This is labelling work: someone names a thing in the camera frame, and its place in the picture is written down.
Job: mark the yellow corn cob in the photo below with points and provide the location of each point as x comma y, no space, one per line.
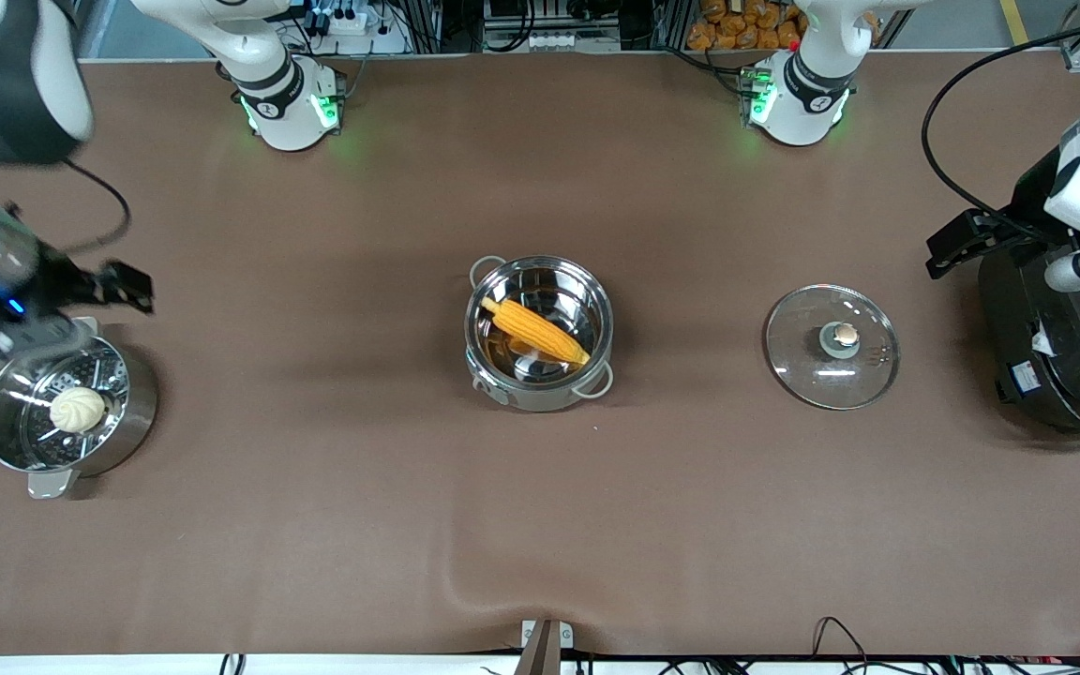
534,333

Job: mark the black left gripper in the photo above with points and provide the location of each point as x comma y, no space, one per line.
1026,202

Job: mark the glass lid with bronze knob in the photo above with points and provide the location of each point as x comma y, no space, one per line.
832,367

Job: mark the white steamed bun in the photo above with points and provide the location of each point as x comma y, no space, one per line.
78,410

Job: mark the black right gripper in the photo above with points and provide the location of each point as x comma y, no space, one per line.
60,281

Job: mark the brown table mat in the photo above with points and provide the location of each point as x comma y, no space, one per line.
362,534

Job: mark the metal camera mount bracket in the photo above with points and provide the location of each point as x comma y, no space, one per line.
546,641

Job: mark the power strip with black plugs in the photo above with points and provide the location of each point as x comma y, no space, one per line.
352,21

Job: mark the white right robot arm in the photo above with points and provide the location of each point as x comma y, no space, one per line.
15,84

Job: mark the white power strip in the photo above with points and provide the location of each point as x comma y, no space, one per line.
554,41

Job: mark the black rice cooker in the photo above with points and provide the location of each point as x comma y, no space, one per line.
1056,366

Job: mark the steel steamer pot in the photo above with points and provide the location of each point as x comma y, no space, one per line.
132,412

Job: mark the bag of orange buns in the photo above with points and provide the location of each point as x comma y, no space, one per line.
746,26

